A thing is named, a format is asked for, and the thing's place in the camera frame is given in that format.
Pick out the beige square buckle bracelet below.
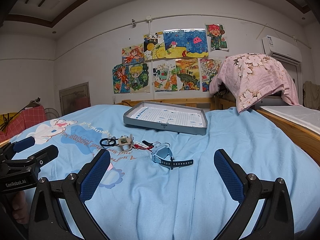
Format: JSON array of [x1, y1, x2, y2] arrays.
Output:
[[118, 134, 134, 150]]

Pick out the red string bracelet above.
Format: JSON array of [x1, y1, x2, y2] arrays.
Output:
[[132, 141, 153, 151]]

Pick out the black clip with key rings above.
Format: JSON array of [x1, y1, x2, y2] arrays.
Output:
[[142, 140, 161, 149]]

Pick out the light blue smartwatch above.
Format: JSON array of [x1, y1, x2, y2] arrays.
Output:
[[151, 142, 194, 170]]

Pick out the person's left hand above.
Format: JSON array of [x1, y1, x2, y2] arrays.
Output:
[[12, 191, 29, 224]]

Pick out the red checkered cloth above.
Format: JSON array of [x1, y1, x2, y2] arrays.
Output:
[[0, 105, 47, 142]]

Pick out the white mattress pad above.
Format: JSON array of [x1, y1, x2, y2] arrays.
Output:
[[261, 105, 320, 134]]

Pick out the light blue cartoon bedsheet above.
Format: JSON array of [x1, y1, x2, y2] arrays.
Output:
[[13, 105, 319, 239]]

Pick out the grey tray box lid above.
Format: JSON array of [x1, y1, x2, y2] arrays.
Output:
[[123, 101, 208, 135]]

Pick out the pink floral blanket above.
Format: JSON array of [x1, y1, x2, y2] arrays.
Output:
[[209, 53, 299, 113]]

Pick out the wire fan guard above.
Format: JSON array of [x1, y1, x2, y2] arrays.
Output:
[[44, 108, 60, 120]]

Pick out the grey wall cabinet door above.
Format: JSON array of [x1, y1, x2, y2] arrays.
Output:
[[59, 82, 91, 115]]

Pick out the wooden bed frame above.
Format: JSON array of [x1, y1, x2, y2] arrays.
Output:
[[116, 93, 320, 167]]

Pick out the children's drawings on wall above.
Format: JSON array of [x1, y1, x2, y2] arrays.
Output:
[[112, 24, 228, 94]]

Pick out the white wall air conditioner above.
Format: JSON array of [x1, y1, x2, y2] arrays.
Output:
[[262, 35, 302, 66]]

